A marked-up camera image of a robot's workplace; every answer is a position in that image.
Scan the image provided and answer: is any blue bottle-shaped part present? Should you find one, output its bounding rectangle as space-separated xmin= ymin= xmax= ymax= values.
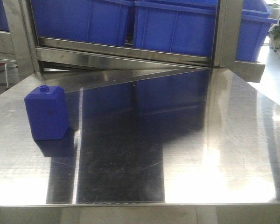
xmin=24 ymin=85 xmax=69 ymax=140

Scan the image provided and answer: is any left blue plastic bin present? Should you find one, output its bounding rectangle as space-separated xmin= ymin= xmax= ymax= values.
xmin=31 ymin=0 xmax=133 ymax=46

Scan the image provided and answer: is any blue plastic bin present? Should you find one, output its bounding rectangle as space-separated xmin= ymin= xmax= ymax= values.
xmin=133 ymin=0 xmax=217 ymax=57
xmin=236 ymin=0 xmax=278 ymax=62
xmin=31 ymin=0 xmax=133 ymax=46

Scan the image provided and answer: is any middle blue plastic bin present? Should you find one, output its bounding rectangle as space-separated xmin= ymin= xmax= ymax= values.
xmin=133 ymin=0 xmax=217 ymax=57

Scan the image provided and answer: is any right blue plastic bin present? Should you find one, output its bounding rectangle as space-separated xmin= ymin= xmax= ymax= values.
xmin=236 ymin=0 xmax=278 ymax=62

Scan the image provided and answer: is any stainless steel shelf frame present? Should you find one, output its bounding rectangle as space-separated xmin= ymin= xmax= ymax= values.
xmin=3 ymin=0 xmax=265 ymax=83

